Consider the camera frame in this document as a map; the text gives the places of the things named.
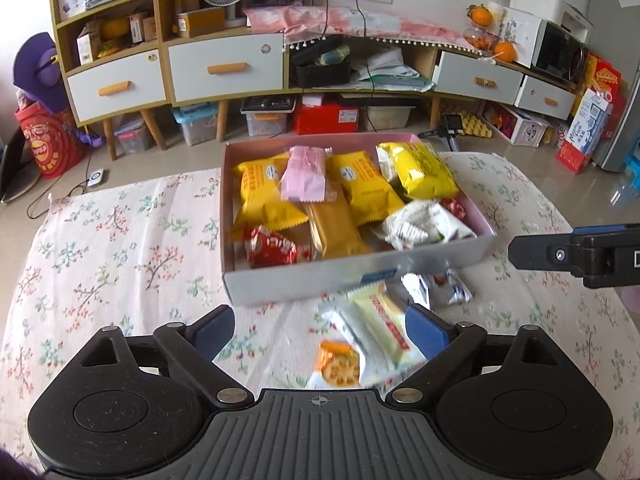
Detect cream snack packet red stripe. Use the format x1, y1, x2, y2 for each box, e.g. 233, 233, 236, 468
320, 282, 429, 389

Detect floral tablecloth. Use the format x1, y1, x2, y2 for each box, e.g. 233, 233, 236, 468
0, 152, 640, 480

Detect glass jar with oranges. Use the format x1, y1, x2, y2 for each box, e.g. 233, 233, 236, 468
464, 25, 494, 51

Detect brown cardboard box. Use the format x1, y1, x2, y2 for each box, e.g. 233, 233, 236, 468
177, 7, 226, 39

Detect white appliance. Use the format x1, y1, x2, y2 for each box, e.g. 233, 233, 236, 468
509, 0, 594, 44

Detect bright yellow snack packet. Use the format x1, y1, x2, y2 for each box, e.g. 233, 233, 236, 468
376, 141, 460, 200

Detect small white box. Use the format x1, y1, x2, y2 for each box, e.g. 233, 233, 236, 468
76, 30, 101, 66

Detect pile of papers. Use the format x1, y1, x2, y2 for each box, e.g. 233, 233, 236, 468
350, 45, 435, 94

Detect white printed box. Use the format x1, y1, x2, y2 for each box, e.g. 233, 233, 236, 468
500, 10, 544, 69

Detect black case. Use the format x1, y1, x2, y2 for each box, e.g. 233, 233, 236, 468
290, 35, 351, 66

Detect dark flat panel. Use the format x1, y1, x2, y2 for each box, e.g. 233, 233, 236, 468
0, 132, 44, 204

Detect pink snack packet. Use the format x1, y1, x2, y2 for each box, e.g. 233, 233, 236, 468
280, 146, 334, 204

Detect red printed bag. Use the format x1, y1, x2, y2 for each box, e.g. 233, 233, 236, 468
15, 102, 86, 180

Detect grey refrigerator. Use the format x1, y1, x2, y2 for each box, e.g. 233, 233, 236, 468
590, 0, 640, 174

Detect yellow egg tray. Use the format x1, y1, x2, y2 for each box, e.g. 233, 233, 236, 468
460, 112, 494, 139

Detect blue white carton box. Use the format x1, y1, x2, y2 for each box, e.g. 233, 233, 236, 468
555, 87, 614, 175

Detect white snack packet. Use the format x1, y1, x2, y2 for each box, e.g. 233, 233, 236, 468
431, 200, 478, 242
382, 204, 447, 251

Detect golden brown snack packet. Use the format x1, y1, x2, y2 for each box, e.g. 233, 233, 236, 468
302, 195, 372, 260

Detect small red snack packet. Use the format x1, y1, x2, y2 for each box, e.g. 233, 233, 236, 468
442, 197, 469, 221

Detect small white drawer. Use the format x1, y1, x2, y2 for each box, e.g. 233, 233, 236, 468
515, 76, 577, 121

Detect red cardboard box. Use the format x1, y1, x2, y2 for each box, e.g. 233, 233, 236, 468
293, 102, 360, 136

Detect black camera on stick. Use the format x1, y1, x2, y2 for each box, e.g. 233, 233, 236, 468
417, 114, 464, 152

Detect colourful printed box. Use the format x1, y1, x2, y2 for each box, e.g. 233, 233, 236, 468
482, 102, 551, 149

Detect silver snack packet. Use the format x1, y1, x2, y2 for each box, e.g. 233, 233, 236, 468
400, 267, 474, 311

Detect pink cardboard box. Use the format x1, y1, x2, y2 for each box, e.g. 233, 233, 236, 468
219, 132, 497, 307

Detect purple plush toy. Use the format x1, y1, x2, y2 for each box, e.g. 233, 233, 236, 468
12, 32, 69, 114

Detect black box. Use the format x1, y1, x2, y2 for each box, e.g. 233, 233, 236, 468
292, 62, 351, 89

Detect blue lid storage bin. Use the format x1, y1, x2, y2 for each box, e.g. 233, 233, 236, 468
172, 105, 220, 146

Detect low wooden tv stand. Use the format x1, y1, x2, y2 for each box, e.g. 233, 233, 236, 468
282, 35, 581, 134

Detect wooden shelf cabinet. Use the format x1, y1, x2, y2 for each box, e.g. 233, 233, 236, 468
48, 0, 289, 161

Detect clear bin yellow contents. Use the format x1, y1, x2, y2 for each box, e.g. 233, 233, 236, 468
360, 106, 419, 132

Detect black microwave oven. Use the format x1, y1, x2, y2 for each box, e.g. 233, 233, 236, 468
530, 22, 590, 84

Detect pink floral cloth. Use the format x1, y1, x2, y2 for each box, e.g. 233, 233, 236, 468
243, 6, 484, 54

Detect small cardboard boxes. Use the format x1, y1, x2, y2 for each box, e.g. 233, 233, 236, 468
129, 11, 157, 44

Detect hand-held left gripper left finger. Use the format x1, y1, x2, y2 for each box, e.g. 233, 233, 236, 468
80, 304, 254, 408

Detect cracker picture snack packet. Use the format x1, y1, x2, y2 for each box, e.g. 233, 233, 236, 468
305, 340, 362, 391

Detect clear bin with black lid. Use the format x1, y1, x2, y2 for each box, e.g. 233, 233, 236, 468
241, 96, 296, 137

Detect clear storage bin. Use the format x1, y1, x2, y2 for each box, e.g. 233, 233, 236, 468
114, 115, 154, 156

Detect large white drawer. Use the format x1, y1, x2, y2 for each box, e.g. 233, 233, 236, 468
66, 50, 168, 123
432, 51, 525, 101
166, 34, 285, 104

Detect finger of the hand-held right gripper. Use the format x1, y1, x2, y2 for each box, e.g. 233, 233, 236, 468
507, 232, 583, 276
571, 224, 629, 237

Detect red gift boxes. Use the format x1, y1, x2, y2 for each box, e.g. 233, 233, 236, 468
575, 52, 624, 111

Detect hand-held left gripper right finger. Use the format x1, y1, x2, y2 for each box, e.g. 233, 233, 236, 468
386, 302, 561, 406

